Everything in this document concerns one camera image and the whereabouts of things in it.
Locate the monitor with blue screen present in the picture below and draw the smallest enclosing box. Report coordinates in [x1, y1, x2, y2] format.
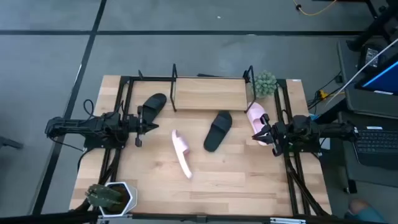
[354, 60, 398, 96]

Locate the black slide sandal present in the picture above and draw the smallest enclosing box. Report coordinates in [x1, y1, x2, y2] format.
[203, 110, 233, 153]
[141, 92, 168, 125]

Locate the yellow cable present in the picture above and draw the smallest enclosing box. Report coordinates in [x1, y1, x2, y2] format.
[292, 0, 338, 17]

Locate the black desk frame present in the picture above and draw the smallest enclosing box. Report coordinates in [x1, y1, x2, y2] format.
[346, 0, 398, 52]

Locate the cactus in white hexagonal pot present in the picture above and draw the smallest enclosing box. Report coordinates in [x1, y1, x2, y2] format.
[85, 181, 138, 218]

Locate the person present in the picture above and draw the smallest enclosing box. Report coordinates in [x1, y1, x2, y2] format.
[343, 198, 386, 223]

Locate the pink slide sandal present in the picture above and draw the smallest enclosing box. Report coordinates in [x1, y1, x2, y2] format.
[171, 129, 193, 180]
[246, 101, 271, 147]

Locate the silver aluminium bracket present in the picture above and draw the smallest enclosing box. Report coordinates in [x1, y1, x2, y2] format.
[269, 217, 307, 224]

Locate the black metal table frame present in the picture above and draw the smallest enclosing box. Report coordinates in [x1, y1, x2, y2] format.
[0, 73, 389, 224]

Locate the black laptop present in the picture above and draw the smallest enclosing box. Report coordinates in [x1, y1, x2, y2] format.
[353, 126, 398, 170]

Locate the black power adapter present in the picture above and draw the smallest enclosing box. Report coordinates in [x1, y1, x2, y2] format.
[360, 45, 382, 68]

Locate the white cable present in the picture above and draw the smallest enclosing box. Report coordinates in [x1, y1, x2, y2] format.
[326, 37, 398, 106]

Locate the round green succulent in pot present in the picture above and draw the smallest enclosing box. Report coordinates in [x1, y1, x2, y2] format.
[251, 70, 278, 99]

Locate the wooden shelf with black frame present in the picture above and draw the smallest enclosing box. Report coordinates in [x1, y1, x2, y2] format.
[169, 63, 257, 114]

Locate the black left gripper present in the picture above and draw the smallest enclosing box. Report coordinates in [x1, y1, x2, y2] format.
[126, 105, 160, 148]

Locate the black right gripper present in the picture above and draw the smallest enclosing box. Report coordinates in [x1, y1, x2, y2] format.
[252, 114, 289, 157]

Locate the grey chair base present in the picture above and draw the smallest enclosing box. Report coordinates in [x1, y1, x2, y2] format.
[0, 135, 24, 150]

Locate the black power plug cable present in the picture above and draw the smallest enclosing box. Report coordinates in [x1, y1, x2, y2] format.
[307, 71, 345, 111]

